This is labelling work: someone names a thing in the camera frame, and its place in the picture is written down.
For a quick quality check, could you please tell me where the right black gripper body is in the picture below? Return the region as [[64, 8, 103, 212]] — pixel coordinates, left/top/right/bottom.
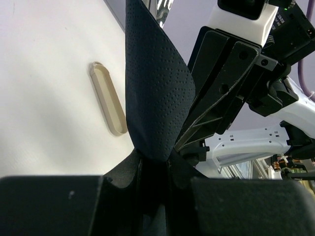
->
[[216, 55, 298, 134]]

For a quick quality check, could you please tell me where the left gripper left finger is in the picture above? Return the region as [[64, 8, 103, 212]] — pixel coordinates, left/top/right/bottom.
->
[[0, 151, 142, 236]]

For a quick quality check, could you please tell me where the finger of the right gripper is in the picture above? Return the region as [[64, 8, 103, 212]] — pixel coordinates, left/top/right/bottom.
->
[[188, 26, 236, 98], [174, 41, 261, 151]]

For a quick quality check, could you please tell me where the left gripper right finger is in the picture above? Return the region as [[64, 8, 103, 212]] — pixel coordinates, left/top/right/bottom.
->
[[166, 151, 315, 236]]

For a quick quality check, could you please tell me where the black paper napkin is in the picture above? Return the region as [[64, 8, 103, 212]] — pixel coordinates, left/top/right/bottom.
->
[[125, 0, 195, 236]]

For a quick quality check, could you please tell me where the silver fork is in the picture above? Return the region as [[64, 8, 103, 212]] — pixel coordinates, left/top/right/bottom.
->
[[142, 0, 174, 28]]

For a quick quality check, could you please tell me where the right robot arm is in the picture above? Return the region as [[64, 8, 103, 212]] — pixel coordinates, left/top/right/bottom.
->
[[175, 0, 315, 171]]

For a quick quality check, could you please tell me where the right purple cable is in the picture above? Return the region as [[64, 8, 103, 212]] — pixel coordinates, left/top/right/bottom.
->
[[296, 0, 315, 101]]

